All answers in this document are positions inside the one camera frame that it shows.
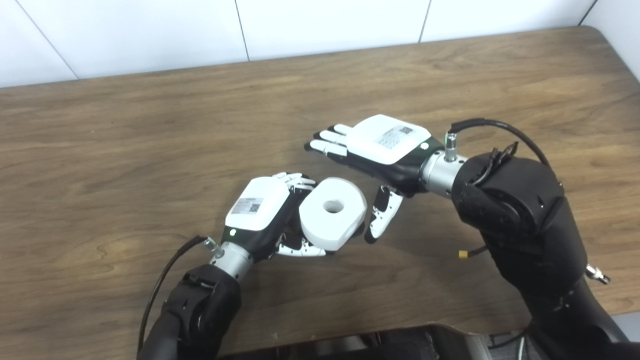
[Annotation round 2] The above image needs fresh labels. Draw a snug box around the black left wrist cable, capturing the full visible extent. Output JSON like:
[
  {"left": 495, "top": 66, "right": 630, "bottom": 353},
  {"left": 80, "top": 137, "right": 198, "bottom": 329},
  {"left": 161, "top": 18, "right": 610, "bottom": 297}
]
[{"left": 136, "top": 235, "right": 221, "bottom": 351}]

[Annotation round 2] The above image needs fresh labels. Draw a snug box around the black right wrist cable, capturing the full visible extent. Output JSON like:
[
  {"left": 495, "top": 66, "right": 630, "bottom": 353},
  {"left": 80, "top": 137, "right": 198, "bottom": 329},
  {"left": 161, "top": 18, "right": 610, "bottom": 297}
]
[{"left": 445, "top": 118, "right": 551, "bottom": 168}]

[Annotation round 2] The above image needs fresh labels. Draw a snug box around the round white piece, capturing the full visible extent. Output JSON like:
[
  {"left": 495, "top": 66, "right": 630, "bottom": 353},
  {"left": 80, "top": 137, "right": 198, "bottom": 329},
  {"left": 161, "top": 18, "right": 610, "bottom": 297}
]
[{"left": 299, "top": 177, "right": 368, "bottom": 252}]

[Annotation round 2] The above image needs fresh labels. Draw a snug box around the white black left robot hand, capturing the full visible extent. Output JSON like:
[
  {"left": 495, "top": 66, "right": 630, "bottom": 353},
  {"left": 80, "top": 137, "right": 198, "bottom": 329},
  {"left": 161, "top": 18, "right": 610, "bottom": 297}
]
[{"left": 222, "top": 172, "right": 328, "bottom": 263}]

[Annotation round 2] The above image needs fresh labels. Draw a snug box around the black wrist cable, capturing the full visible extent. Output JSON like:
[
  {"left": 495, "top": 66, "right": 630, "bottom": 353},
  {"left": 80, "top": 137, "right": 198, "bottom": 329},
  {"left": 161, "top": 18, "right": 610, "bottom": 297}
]
[
  {"left": 445, "top": 118, "right": 551, "bottom": 168},
  {"left": 136, "top": 235, "right": 221, "bottom": 351}
]

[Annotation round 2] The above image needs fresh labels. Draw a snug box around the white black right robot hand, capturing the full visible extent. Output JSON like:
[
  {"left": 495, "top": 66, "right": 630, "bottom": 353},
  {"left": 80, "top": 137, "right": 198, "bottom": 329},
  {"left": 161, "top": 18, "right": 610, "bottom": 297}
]
[{"left": 304, "top": 114, "right": 446, "bottom": 245}]

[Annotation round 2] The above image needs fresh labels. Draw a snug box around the yellow tipped wire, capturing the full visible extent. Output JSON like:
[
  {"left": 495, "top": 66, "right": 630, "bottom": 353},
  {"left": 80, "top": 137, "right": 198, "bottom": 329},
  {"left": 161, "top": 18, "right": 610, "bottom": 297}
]
[{"left": 458, "top": 245, "right": 491, "bottom": 259}]

